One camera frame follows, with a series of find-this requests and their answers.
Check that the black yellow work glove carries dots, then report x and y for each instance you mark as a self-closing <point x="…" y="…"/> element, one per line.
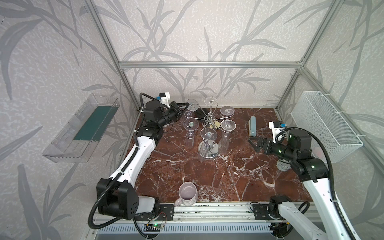
<point x="207" y="118"/>

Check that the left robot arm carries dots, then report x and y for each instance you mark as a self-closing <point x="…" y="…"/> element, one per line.
<point x="117" y="198"/>

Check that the aluminium front rail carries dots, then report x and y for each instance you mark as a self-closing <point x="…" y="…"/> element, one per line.
<point x="215" y="212"/>

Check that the pink object in basket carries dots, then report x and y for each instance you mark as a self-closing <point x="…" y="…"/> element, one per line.
<point x="318" y="152"/>

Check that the green circuit board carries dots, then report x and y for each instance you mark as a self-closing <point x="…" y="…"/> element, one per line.
<point x="155" y="227"/>

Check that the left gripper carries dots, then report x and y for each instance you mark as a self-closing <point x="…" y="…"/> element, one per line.
<point x="175" y="107"/>

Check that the white wire wall basket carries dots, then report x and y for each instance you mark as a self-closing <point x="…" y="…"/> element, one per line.
<point x="315" y="113"/>

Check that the chrome wine glass rack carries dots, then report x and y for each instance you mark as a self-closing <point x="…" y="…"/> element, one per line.
<point x="212" y="103"/>

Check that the clear champagne flute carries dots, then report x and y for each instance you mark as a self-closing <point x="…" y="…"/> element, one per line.
<point x="227" y="111"/>
<point x="227" y="126"/>
<point x="191" y="109"/>
<point x="191" y="125"/>

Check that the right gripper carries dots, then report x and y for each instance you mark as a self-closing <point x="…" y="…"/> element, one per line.
<point x="265" y="145"/>

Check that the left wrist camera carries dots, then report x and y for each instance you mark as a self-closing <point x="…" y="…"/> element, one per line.
<point x="164" y="99"/>

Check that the clear acrylic wall shelf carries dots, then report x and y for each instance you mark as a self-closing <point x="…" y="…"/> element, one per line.
<point x="79" y="138"/>

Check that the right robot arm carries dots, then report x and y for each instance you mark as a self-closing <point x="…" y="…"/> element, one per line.
<point x="308" y="158"/>

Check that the lilac ceramic mug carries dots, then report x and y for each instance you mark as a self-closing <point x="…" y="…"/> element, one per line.
<point x="188" y="195"/>

